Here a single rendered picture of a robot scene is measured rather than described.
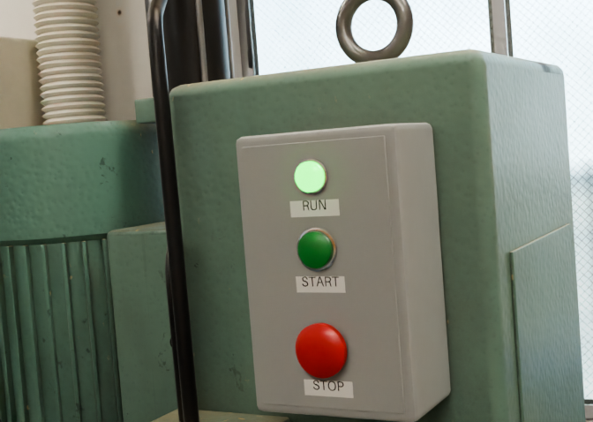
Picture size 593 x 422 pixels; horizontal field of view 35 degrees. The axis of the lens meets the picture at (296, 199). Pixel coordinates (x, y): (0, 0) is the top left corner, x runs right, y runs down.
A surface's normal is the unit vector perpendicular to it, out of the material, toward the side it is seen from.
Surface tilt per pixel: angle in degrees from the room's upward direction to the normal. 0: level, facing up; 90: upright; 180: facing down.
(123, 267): 90
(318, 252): 91
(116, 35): 90
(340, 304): 90
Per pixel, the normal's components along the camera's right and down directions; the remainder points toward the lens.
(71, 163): 0.22, 0.04
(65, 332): -0.04, 0.06
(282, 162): -0.48, 0.08
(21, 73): 0.88, -0.04
